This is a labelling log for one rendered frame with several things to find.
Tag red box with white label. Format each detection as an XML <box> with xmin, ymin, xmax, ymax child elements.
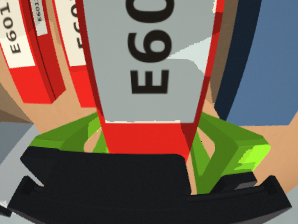
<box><xmin>0</xmin><ymin>0</ymin><xmax>66</xmax><ymax>104</ymax></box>

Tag red welding electrode box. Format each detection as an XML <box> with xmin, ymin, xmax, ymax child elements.
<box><xmin>52</xmin><ymin>0</ymin><xmax>96</xmax><ymax>107</ymax></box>

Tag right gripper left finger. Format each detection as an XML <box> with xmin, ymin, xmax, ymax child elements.
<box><xmin>28</xmin><ymin>112</ymin><xmax>109</xmax><ymax>153</ymax></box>

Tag red box of welding electrodes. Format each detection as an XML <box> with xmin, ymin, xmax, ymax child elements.
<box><xmin>75</xmin><ymin>0</ymin><xmax>225</xmax><ymax>162</ymax></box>

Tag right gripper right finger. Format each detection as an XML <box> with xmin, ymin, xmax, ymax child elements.
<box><xmin>190</xmin><ymin>111</ymin><xmax>271</xmax><ymax>194</ymax></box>

